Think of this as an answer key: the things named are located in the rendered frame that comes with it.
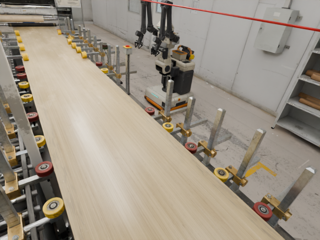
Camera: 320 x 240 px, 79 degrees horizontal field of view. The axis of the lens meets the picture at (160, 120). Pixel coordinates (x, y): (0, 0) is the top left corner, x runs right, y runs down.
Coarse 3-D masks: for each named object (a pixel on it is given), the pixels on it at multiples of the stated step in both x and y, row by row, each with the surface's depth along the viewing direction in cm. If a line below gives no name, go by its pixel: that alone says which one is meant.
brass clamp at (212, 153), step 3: (204, 141) 135; (198, 144) 136; (201, 144) 133; (204, 144) 133; (207, 144) 133; (204, 147) 131; (204, 150) 132; (207, 150) 129; (210, 150) 128; (213, 150) 128; (207, 153) 130; (210, 153) 128; (213, 153) 127; (216, 153) 129; (210, 156) 128; (213, 156) 129
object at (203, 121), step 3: (198, 120) 159; (201, 120) 160; (204, 120) 160; (207, 120) 163; (192, 123) 155; (195, 123) 155; (198, 123) 157; (201, 123) 160; (192, 126) 155; (195, 126) 157; (174, 129) 146; (177, 129) 147; (180, 129) 147; (171, 132) 143; (174, 132) 145; (177, 132) 147
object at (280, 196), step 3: (291, 183) 112; (288, 186) 110; (291, 186) 111; (285, 189) 108; (288, 189) 109; (282, 192) 106; (285, 192) 106; (279, 195) 105; (282, 195) 105; (285, 195) 105; (276, 198) 103; (279, 198) 103; (282, 198) 103; (267, 204) 99; (270, 204) 99; (270, 207) 98; (273, 207) 98
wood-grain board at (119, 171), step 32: (32, 32) 345; (32, 64) 217; (64, 64) 225; (64, 96) 163; (96, 96) 167; (128, 96) 172; (64, 128) 127; (96, 128) 130; (128, 128) 133; (160, 128) 136; (64, 160) 104; (96, 160) 106; (128, 160) 108; (160, 160) 110; (192, 160) 112; (64, 192) 88; (96, 192) 90; (128, 192) 91; (160, 192) 93; (192, 192) 94; (224, 192) 96; (96, 224) 78; (128, 224) 79; (160, 224) 80; (192, 224) 81; (224, 224) 82; (256, 224) 83
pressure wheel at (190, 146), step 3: (186, 144) 123; (189, 144) 124; (192, 144) 124; (195, 144) 124; (186, 147) 121; (189, 147) 121; (192, 147) 122; (195, 147) 121; (189, 150) 120; (192, 150) 119; (195, 150) 120; (192, 153) 121
